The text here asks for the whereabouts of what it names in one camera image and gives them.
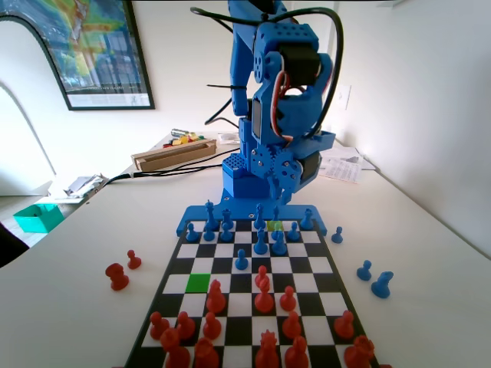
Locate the blue chess queen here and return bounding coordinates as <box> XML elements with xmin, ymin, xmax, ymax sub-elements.
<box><xmin>254</xmin><ymin>202</ymin><xmax>267</xmax><ymax>230</ymax></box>

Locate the blue chess king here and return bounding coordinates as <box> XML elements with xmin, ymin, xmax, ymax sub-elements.
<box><xmin>203</xmin><ymin>198</ymin><xmax>218</xmax><ymax>232</ymax></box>

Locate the blue chess knight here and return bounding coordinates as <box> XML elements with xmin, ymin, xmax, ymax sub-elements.
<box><xmin>371</xmin><ymin>270</ymin><xmax>394</xmax><ymax>300</ymax></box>
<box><xmin>271</xmin><ymin>231</ymin><xmax>287</xmax><ymax>257</ymax></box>

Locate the red chess bishop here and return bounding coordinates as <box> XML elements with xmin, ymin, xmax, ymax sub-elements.
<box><xmin>284</xmin><ymin>336</ymin><xmax>310</xmax><ymax>368</ymax></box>
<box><xmin>253</xmin><ymin>276</ymin><xmax>275</xmax><ymax>314</ymax></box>

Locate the red chess queen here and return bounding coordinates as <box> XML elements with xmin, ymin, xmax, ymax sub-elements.
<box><xmin>254</xmin><ymin>329</ymin><xmax>281</xmax><ymax>368</ymax></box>

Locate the red chess rook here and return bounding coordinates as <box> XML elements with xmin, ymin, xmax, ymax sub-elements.
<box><xmin>193</xmin><ymin>337</ymin><xmax>221</xmax><ymax>368</ymax></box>
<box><xmin>344</xmin><ymin>334</ymin><xmax>376</xmax><ymax>366</ymax></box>

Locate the printed paper sheet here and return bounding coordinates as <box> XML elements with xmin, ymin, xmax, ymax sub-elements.
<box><xmin>318</xmin><ymin>156</ymin><xmax>364</xmax><ymax>186</ymax></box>

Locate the long cardboard box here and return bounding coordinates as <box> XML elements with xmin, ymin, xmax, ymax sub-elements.
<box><xmin>130</xmin><ymin>138</ymin><xmax>218</xmax><ymax>173</ymax></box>

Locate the black and white chessboard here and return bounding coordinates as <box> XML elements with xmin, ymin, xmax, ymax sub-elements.
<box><xmin>123</xmin><ymin>218</ymin><xmax>381</xmax><ymax>368</ymax></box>

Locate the crumpled silver foil pack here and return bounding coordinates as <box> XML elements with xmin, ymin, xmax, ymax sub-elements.
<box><xmin>62</xmin><ymin>172</ymin><xmax>110</xmax><ymax>201</ymax></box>

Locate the black framed map poster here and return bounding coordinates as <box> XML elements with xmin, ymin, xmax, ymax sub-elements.
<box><xmin>49</xmin><ymin>0</ymin><xmax>157</xmax><ymax>112</ymax></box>

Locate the teal open box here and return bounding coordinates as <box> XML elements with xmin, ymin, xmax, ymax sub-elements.
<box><xmin>12</xmin><ymin>203</ymin><xmax>65</xmax><ymax>235</ymax></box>

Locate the red white servo wire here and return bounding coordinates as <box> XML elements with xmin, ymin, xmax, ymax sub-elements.
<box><xmin>269</xmin><ymin>70</ymin><xmax>295</xmax><ymax>146</ymax></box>

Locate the white light switch plate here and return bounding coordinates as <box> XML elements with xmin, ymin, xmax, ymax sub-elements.
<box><xmin>337</xmin><ymin>84</ymin><xmax>352</xmax><ymax>110</ymax></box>

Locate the thick black camera cable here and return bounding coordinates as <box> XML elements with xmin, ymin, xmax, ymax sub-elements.
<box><xmin>190</xmin><ymin>6</ymin><xmax>345</xmax><ymax>139</ymax></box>

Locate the black table cable bundle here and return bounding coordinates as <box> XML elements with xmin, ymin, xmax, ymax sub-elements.
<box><xmin>102</xmin><ymin>148</ymin><xmax>231</xmax><ymax>186</ymax></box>

